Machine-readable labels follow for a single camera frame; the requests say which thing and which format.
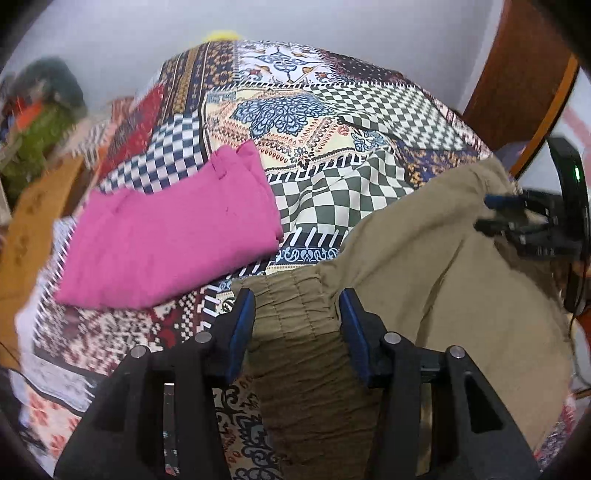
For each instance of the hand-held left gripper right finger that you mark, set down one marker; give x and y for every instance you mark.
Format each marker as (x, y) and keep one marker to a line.
(353, 337)

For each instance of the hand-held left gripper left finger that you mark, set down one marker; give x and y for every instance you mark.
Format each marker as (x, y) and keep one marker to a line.
(240, 332)

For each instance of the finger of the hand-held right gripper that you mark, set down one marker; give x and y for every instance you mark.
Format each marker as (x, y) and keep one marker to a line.
(508, 226)
(505, 200)

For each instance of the khaki pants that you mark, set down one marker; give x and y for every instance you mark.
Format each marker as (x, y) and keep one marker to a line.
(415, 277)

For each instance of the pink folded garment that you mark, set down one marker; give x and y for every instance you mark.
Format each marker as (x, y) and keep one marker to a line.
(175, 240)

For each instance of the orange wooden wardrobe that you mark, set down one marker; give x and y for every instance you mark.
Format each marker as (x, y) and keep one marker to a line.
(521, 69)

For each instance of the white floral sheet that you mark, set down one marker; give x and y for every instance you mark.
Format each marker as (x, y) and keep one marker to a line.
(51, 415)

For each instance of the patchwork patterned blanket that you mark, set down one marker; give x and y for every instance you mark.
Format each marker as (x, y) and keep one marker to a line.
(314, 120)

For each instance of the orange striped pillow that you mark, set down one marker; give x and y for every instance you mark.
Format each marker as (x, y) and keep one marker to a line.
(117, 113)

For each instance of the green patterned cloth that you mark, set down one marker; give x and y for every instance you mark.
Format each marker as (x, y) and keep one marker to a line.
(39, 138)

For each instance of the yellow curved object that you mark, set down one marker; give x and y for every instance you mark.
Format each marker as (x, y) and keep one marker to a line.
(221, 35)

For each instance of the grey garment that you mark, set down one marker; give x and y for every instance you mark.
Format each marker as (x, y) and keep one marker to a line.
(53, 76)

